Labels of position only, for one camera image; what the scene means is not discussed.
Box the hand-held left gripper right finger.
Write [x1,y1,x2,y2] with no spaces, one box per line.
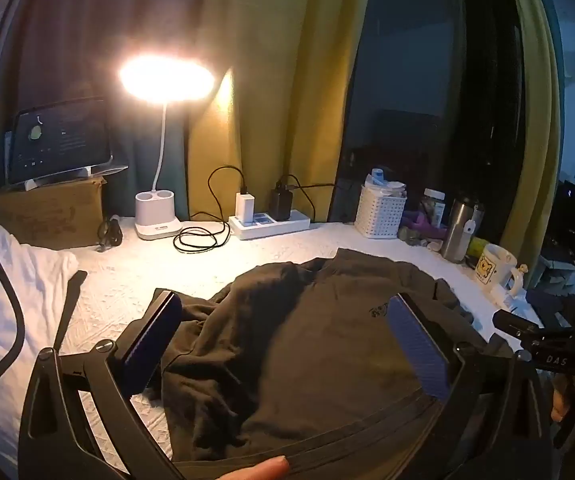
[389,292,554,480]

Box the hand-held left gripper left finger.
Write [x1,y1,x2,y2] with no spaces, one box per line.
[17,289,185,480]

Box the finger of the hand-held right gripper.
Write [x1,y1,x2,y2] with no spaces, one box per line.
[492,310,543,343]

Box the dark olive garment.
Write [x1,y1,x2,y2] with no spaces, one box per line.
[154,247,513,466]

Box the person's left hand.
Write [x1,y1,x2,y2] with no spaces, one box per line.
[218,455,291,480]

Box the white printed mug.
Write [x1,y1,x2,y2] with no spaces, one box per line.
[472,243,525,297]

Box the white textured bedspread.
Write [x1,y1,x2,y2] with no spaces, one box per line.
[0,215,543,480]

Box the black cloth strip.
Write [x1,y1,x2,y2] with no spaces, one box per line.
[53,270,89,352]

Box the steel tumbler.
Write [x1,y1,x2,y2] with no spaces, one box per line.
[440,197,486,264]

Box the white desk lamp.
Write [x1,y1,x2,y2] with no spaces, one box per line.
[117,55,216,241]

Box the purple object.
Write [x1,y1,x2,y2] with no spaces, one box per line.
[400,210,448,242]

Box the glass jar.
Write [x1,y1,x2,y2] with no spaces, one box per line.
[421,188,447,229]

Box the white plastic basket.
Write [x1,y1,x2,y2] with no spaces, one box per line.
[355,184,408,240]

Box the white cloth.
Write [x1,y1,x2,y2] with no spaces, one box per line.
[0,220,80,411]

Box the brown cardboard box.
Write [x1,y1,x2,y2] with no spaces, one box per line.
[0,177,109,251]

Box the white charger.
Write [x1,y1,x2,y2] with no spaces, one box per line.
[236,191,256,221]

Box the white power strip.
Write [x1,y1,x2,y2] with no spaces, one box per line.
[228,209,311,241]

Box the blue white pouch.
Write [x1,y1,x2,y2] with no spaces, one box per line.
[366,166,408,197]

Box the black charger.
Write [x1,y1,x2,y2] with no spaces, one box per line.
[268,180,293,221]

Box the yellow green curtain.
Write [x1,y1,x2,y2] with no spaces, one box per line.
[505,0,564,273]

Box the black tablet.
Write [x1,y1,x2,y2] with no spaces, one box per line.
[7,97,115,186]

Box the dark curtain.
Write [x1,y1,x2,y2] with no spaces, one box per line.
[337,0,525,226]

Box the teal curtain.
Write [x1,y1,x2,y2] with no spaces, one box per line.
[12,0,238,221]

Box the long black charging cable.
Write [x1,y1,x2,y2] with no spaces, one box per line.
[173,166,251,255]

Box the bundled black cable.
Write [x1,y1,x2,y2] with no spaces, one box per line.
[97,215,124,254]

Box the thin black charger cable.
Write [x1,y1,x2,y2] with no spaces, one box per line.
[277,174,363,223]

